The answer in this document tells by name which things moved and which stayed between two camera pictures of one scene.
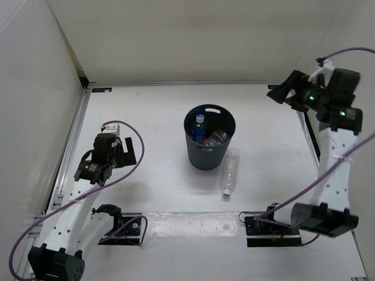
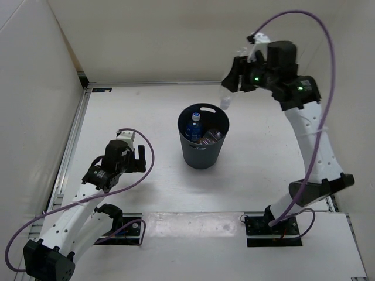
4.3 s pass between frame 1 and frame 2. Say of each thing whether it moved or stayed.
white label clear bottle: moved
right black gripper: moved
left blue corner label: stayed
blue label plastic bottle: moved
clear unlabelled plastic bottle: moved
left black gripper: moved
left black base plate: stayed
